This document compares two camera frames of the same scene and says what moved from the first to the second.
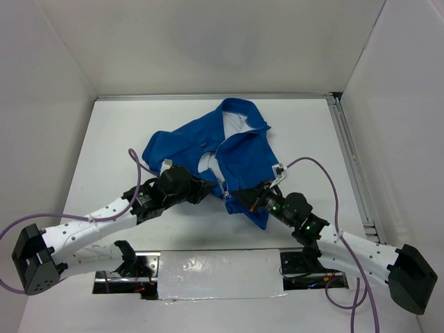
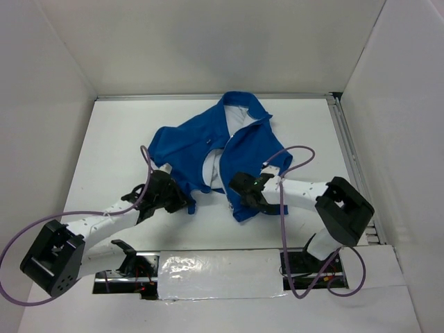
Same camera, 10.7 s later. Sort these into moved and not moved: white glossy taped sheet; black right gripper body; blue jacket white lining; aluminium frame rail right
Moved: blue jacket white lining; black right gripper body
Not moved: aluminium frame rail right; white glossy taped sheet
